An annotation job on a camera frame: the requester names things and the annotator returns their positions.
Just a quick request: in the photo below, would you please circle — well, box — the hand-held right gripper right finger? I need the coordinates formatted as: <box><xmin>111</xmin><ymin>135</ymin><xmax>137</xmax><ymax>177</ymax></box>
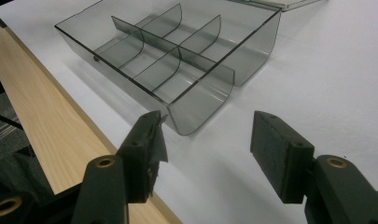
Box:
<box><xmin>250</xmin><ymin>110</ymin><xmax>315</xmax><ymax>204</ymax></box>

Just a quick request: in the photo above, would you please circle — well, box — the white table cover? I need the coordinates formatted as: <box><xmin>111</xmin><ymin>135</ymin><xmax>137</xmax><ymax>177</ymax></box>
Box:
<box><xmin>0</xmin><ymin>0</ymin><xmax>378</xmax><ymax>224</ymax></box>

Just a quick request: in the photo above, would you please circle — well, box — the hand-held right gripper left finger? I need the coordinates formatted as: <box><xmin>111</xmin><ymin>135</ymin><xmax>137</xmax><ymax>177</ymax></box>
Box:
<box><xmin>116</xmin><ymin>110</ymin><xmax>170</xmax><ymax>204</ymax></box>

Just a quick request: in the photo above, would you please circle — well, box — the clear grey compartment box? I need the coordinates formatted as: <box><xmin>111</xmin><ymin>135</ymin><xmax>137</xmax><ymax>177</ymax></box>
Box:
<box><xmin>54</xmin><ymin>0</ymin><xmax>322</xmax><ymax>137</ymax></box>

